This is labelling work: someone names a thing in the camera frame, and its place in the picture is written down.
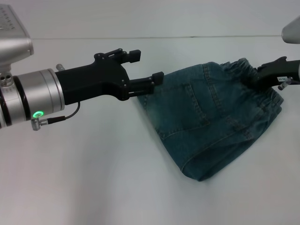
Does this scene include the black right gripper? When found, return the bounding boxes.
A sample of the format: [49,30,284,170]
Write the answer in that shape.
[248,56,300,90]

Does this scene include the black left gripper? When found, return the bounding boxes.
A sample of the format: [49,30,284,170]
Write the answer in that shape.
[55,48,164,105]

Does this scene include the blue denim shorts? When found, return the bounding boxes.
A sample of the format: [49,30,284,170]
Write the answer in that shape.
[137,58,285,182]

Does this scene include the right arm metal plug cable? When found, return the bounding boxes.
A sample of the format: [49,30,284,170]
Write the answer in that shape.
[278,76,300,91]

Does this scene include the arm metal plug cable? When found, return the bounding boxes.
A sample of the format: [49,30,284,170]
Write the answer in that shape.
[31,102,82,131]
[278,76,300,91]

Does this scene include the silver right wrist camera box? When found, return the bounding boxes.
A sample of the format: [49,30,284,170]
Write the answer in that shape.
[281,16,300,45]

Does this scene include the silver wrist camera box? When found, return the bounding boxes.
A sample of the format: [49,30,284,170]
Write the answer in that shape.
[281,16,300,45]
[0,4,35,71]

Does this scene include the left arm metal plug cable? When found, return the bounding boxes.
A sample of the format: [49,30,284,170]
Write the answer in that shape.
[31,102,82,131]

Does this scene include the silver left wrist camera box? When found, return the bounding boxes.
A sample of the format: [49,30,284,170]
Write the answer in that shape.
[0,4,35,71]

